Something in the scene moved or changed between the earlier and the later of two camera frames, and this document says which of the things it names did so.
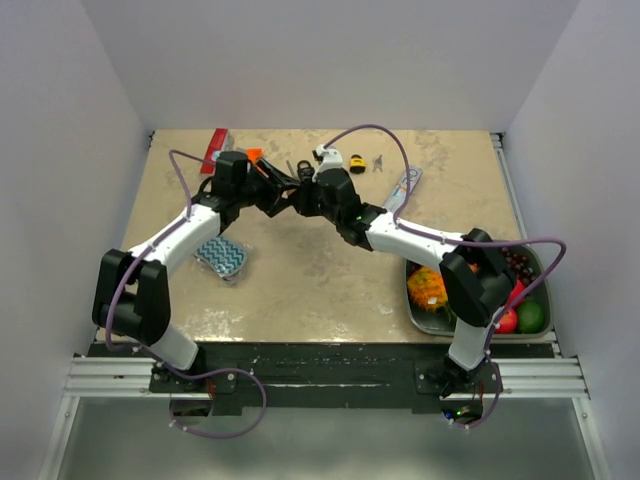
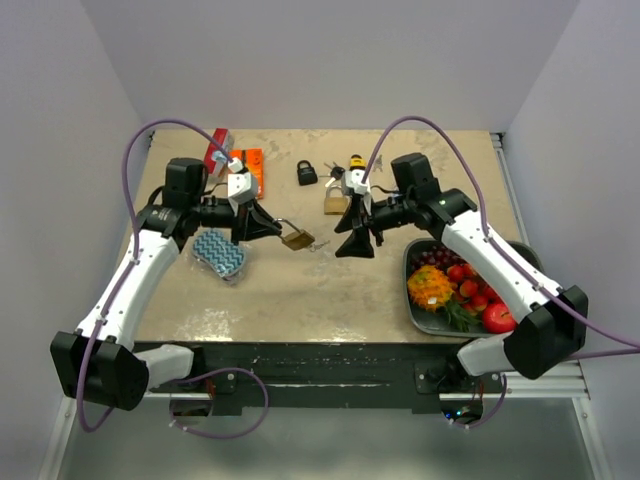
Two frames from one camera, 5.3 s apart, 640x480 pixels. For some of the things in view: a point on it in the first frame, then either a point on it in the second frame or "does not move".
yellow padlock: x=357 y=164 does not move
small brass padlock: x=291 y=169 → x=293 y=237
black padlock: x=305 y=170 does not move
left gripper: x=274 y=202 → x=252 y=223
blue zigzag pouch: x=222 y=256 does not move
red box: x=222 y=141 does not move
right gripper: x=302 y=199 → x=358 y=244
